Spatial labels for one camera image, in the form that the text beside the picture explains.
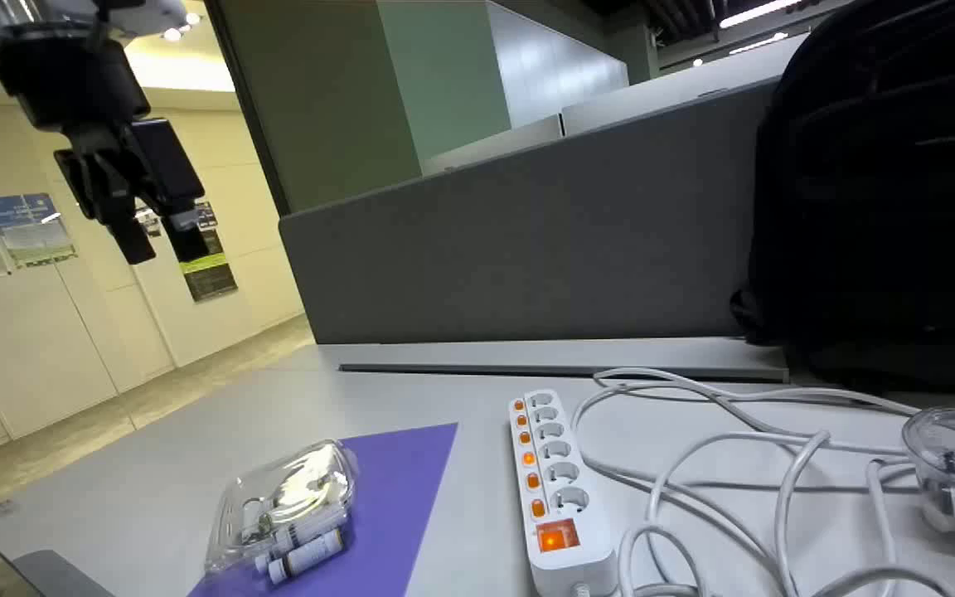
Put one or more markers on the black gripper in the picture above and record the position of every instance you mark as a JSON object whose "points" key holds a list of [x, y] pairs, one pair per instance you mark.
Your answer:
{"points": [[66, 85]]}

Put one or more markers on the green pillar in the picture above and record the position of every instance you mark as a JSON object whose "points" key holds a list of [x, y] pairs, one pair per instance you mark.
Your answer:
{"points": [[357, 86]]}

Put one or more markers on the clear bag of white adapters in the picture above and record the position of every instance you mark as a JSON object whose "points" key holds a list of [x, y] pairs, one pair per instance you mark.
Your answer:
{"points": [[283, 510]]}

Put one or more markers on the grey partition panel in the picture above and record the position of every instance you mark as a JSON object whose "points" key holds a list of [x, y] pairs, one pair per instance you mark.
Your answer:
{"points": [[523, 254]]}

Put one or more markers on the purple cloth mat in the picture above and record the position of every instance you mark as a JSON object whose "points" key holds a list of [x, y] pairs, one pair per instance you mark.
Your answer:
{"points": [[399, 500]]}

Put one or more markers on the white multi-socket power strip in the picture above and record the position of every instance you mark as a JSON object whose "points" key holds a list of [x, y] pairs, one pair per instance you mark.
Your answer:
{"points": [[553, 485]]}

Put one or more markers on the ceiling strip light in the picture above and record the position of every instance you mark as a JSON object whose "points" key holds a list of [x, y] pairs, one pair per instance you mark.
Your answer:
{"points": [[761, 12]]}

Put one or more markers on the black backpack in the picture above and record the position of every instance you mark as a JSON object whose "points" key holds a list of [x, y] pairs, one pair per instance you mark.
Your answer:
{"points": [[886, 186]]}

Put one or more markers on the dark green wall poster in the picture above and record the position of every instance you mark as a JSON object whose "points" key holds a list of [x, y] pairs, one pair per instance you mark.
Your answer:
{"points": [[214, 281]]}

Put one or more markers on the blue-green wall poster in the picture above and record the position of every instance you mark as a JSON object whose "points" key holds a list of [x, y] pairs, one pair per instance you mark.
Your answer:
{"points": [[32, 231]]}

